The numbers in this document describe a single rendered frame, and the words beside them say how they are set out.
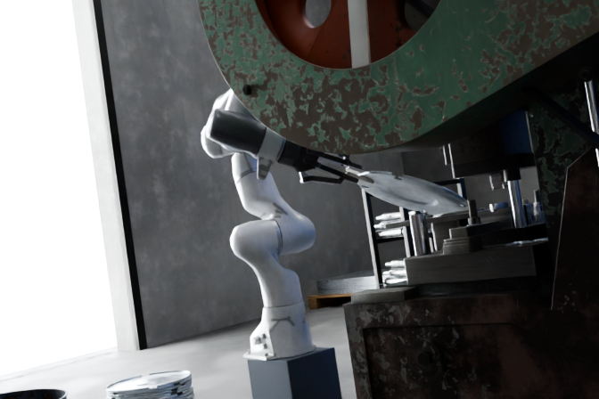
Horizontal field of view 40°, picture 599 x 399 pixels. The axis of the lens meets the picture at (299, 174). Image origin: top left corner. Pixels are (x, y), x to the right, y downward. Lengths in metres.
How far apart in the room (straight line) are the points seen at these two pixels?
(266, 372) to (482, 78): 1.24
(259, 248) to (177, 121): 5.14
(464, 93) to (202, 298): 6.06
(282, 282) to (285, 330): 0.13
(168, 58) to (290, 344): 5.37
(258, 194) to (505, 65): 1.16
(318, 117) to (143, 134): 5.57
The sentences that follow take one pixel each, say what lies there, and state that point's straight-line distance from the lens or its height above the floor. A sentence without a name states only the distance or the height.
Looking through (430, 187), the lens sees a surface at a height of 0.85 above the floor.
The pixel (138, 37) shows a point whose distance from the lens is 7.34.
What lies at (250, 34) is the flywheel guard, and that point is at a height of 1.21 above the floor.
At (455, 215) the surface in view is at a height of 0.78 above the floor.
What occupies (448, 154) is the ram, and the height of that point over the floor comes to 0.92.
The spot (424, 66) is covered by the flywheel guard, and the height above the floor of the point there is 1.05.
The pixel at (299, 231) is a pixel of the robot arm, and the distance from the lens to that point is 2.36.
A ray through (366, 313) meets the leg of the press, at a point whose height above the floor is 0.60.
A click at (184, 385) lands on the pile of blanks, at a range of 2.90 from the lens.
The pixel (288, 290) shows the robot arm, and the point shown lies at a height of 0.63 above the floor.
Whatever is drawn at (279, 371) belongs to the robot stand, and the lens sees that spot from 2.33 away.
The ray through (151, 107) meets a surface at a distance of 7.24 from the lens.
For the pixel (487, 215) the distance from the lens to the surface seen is 1.86.
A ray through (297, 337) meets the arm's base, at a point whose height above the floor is 0.50.
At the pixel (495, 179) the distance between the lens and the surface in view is 1.90.
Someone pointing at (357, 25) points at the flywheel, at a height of 1.16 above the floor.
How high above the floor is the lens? 0.81
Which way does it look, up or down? 3 degrees up
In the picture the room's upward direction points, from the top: 8 degrees counter-clockwise
